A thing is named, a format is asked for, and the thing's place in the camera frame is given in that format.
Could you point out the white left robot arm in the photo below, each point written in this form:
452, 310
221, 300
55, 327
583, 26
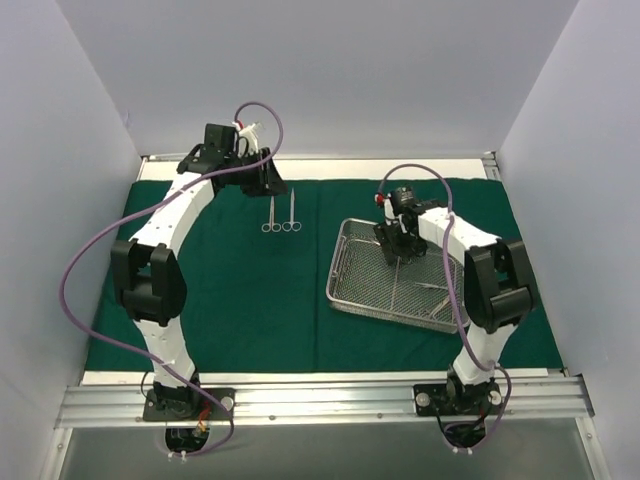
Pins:
148, 281

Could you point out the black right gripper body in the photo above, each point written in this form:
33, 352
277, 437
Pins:
393, 239

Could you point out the aluminium frame rail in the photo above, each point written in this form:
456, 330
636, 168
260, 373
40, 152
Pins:
114, 399

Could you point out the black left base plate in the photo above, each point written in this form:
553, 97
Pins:
165, 404

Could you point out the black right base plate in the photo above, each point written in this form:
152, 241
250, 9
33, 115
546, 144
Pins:
453, 399

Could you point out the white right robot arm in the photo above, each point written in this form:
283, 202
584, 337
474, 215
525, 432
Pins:
490, 279

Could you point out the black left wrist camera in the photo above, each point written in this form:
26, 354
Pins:
220, 138

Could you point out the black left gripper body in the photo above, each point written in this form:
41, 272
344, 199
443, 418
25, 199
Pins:
267, 176

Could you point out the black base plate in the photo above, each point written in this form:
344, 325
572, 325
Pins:
165, 404
453, 399

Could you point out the green surgical drape cloth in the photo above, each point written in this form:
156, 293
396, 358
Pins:
256, 301

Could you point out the metal mesh instrument tray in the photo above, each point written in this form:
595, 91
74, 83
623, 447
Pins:
361, 282

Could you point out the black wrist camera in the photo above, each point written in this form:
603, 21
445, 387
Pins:
220, 138
402, 197

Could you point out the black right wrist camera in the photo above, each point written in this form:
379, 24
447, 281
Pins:
402, 197

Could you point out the silver surgical scissors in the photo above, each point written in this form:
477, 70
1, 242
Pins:
292, 224

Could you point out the silver surgical tweezers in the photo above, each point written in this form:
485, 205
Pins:
431, 286

